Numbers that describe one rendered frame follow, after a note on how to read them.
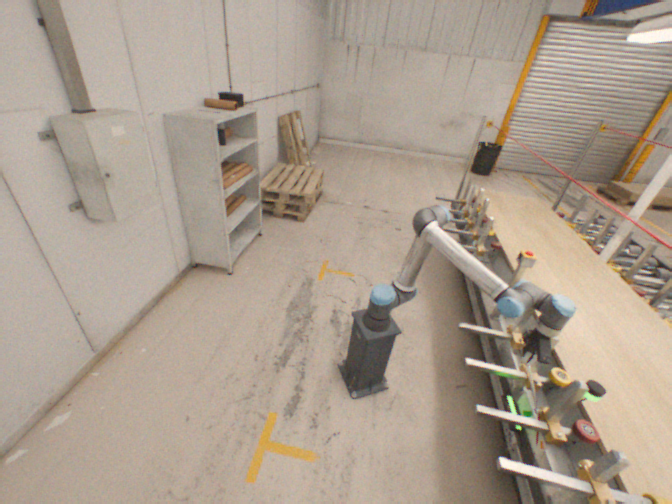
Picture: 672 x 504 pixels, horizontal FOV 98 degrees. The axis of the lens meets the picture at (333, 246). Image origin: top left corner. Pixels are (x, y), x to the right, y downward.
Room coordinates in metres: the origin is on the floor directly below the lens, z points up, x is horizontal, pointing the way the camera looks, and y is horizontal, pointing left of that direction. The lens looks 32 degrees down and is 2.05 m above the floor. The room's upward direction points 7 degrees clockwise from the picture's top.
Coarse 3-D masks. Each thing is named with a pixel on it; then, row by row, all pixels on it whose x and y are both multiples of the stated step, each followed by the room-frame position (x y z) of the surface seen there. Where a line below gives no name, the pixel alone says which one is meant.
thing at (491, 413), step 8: (480, 408) 0.73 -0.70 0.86; (488, 408) 0.74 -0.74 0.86; (488, 416) 0.71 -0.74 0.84; (496, 416) 0.71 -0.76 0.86; (504, 416) 0.71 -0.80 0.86; (512, 416) 0.71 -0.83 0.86; (520, 416) 0.72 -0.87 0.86; (520, 424) 0.69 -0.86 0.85; (528, 424) 0.69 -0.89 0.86; (536, 424) 0.69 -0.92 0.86; (544, 424) 0.70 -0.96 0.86; (544, 432) 0.68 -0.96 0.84; (568, 432) 0.67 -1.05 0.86; (576, 440) 0.65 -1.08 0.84
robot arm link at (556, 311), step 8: (552, 296) 0.96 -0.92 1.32; (560, 296) 0.97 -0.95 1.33; (544, 304) 0.95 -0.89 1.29; (552, 304) 0.94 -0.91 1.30; (560, 304) 0.92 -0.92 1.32; (568, 304) 0.92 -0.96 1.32; (544, 312) 0.94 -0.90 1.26; (552, 312) 0.92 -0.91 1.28; (560, 312) 0.90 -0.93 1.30; (568, 312) 0.90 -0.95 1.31; (544, 320) 0.93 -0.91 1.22; (552, 320) 0.91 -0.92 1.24; (560, 320) 0.90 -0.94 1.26; (568, 320) 0.90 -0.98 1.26; (552, 328) 0.90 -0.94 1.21; (560, 328) 0.90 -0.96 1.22
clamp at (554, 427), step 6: (540, 408) 0.77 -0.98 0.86; (546, 408) 0.76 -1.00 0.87; (546, 414) 0.73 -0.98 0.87; (540, 420) 0.73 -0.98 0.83; (546, 420) 0.71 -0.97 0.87; (552, 426) 0.69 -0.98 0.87; (558, 426) 0.69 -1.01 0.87; (552, 432) 0.66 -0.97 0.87; (546, 438) 0.66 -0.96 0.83; (552, 438) 0.64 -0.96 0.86; (558, 438) 0.64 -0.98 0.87; (564, 438) 0.64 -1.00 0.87; (552, 444) 0.64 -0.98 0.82; (558, 444) 0.64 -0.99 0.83
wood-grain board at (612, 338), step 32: (512, 224) 2.58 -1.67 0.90; (544, 224) 2.67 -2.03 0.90; (512, 256) 1.98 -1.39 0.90; (544, 256) 2.04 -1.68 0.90; (576, 256) 2.10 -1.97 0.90; (544, 288) 1.60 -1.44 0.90; (576, 288) 1.65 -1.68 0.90; (608, 288) 1.69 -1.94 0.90; (576, 320) 1.32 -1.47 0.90; (608, 320) 1.35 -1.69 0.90; (640, 320) 1.39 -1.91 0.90; (576, 352) 1.07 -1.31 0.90; (608, 352) 1.10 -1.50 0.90; (640, 352) 1.12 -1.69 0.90; (608, 384) 0.90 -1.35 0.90; (640, 384) 0.92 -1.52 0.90; (608, 416) 0.74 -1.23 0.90; (640, 416) 0.76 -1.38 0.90; (608, 448) 0.61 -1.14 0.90; (640, 448) 0.62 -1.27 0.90; (640, 480) 0.51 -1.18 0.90
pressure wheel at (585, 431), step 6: (582, 420) 0.70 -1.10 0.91; (576, 426) 0.68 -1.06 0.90; (582, 426) 0.68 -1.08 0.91; (588, 426) 0.68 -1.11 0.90; (576, 432) 0.66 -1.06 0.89; (582, 432) 0.65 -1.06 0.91; (588, 432) 0.66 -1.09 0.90; (594, 432) 0.66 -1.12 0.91; (582, 438) 0.64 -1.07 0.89; (588, 438) 0.63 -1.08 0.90; (594, 438) 0.64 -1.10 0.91
